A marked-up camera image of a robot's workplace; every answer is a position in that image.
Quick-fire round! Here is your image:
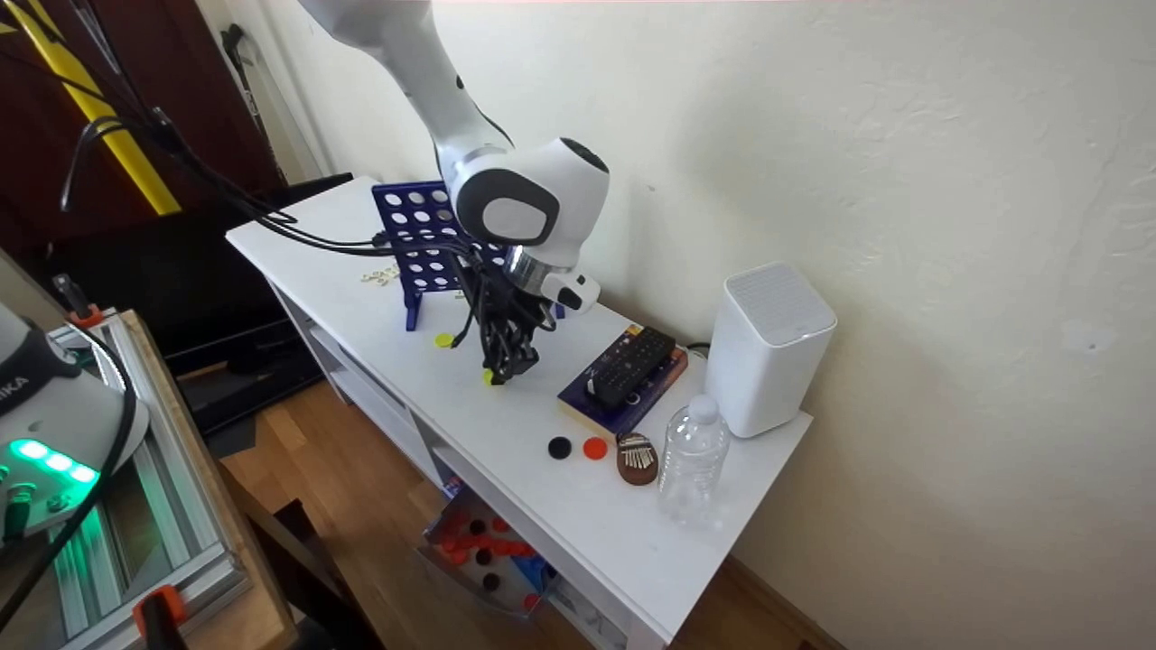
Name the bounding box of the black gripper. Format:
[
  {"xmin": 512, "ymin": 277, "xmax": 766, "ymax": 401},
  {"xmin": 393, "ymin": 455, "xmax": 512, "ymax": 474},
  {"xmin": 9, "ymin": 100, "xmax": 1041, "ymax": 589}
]
[{"xmin": 480, "ymin": 268, "xmax": 565, "ymax": 388}]

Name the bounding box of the white robot base green light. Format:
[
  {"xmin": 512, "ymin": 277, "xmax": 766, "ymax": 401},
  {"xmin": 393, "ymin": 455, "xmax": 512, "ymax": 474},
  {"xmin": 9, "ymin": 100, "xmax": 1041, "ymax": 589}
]
[{"xmin": 0, "ymin": 299, "xmax": 157, "ymax": 555}]

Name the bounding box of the brown round object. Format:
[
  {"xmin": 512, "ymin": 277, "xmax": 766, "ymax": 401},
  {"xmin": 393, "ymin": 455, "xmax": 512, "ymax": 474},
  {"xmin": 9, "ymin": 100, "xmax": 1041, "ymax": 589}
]
[{"xmin": 616, "ymin": 431, "xmax": 666, "ymax": 491}]

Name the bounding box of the white table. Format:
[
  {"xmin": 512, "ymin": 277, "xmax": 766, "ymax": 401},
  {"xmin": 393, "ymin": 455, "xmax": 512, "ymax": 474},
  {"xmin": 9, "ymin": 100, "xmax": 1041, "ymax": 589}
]
[{"xmin": 226, "ymin": 178, "xmax": 818, "ymax": 650}]

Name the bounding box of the black remote control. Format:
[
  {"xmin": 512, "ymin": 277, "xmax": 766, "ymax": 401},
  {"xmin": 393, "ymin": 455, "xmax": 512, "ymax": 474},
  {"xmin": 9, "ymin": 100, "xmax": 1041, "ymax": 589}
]
[{"xmin": 584, "ymin": 326, "xmax": 680, "ymax": 411}]

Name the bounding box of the blue flat board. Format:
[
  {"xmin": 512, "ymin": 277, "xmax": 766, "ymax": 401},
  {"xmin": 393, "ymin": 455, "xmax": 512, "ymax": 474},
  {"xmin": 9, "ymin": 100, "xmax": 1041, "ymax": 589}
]
[{"xmin": 552, "ymin": 320, "xmax": 694, "ymax": 439}]

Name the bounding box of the colourful game box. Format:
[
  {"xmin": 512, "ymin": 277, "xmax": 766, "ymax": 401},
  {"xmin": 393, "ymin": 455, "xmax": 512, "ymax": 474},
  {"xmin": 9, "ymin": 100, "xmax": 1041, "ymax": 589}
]
[{"xmin": 418, "ymin": 482, "xmax": 560, "ymax": 626}]

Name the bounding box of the clear plastic bottle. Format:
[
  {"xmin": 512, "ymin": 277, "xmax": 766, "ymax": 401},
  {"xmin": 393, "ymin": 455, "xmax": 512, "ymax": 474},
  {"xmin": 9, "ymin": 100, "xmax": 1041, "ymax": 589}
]
[{"xmin": 659, "ymin": 394, "xmax": 733, "ymax": 529}]

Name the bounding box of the white box speaker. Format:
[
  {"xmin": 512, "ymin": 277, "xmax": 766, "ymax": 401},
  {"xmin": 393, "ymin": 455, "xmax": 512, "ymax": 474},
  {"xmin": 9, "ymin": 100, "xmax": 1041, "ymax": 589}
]
[{"xmin": 700, "ymin": 261, "xmax": 841, "ymax": 444}]

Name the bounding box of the black low furniture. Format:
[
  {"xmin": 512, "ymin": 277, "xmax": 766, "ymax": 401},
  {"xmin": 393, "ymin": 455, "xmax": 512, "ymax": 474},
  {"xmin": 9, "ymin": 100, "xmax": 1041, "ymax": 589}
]
[{"xmin": 34, "ymin": 173, "xmax": 389, "ymax": 444}]

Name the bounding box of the wooden board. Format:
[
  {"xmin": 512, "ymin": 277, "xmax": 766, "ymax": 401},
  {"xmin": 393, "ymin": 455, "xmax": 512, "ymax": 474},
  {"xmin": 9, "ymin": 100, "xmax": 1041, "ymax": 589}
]
[{"xmin": 120, "ymin": 305, "xmax": 299, "ymax": 650}]

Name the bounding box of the aluminium profile stand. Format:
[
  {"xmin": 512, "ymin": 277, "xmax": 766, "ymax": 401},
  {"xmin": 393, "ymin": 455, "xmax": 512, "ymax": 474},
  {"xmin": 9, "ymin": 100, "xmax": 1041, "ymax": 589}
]
[{"xmin": 46, "ymin": 313, "xmax": 250, "ymax": 650}]

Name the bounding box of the yellow strip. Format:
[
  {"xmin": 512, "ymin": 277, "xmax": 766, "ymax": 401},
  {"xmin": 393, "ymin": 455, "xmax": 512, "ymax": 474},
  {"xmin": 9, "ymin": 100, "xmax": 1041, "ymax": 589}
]
[{"xmin": 5, "ymin": 0, "xmax": 188, "ymax": 219}]

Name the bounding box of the dark brown door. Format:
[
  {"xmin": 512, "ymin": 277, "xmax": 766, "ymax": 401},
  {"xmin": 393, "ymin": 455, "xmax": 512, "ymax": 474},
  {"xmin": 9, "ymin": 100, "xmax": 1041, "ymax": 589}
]
[{"xmin": 0, "ymin": 0, "xmax": 293, "ymax": 262}]

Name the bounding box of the blue connect four frame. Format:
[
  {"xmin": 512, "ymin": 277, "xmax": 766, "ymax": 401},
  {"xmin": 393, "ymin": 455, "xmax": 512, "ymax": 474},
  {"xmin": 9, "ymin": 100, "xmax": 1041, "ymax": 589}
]
[{"xmin": 368, "ymin": 178, "xmax": 572, "ymax": 337}]

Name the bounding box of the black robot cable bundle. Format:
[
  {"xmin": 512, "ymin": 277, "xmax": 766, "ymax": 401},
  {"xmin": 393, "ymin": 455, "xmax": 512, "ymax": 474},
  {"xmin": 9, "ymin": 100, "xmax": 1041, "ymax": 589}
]
[{"xmin": 56, "ymin": 0, "xmax": 398, "ymax": 261}]

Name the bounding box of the black base cable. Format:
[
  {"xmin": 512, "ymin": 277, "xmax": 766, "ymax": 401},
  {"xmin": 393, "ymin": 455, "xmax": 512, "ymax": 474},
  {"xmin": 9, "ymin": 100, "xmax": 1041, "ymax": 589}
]
[{"xmin": 0, "ymin": 320, "xmax": 141, "ymax": 629}]

